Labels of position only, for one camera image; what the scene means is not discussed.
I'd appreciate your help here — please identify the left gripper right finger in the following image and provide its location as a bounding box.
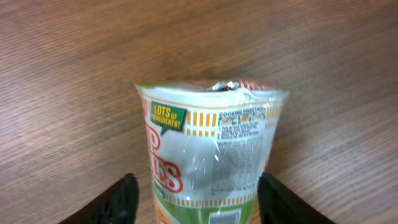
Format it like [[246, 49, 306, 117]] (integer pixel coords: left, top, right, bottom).
[[257, 172, 335, 224]]

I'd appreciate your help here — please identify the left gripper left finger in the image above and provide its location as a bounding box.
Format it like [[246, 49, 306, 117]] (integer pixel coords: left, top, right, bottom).
[[60, 173, 139, 224]]

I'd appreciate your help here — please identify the cup noodles white green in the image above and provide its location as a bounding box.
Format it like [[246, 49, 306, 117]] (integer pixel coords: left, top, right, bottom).
[[137, 80, 289, 224]]

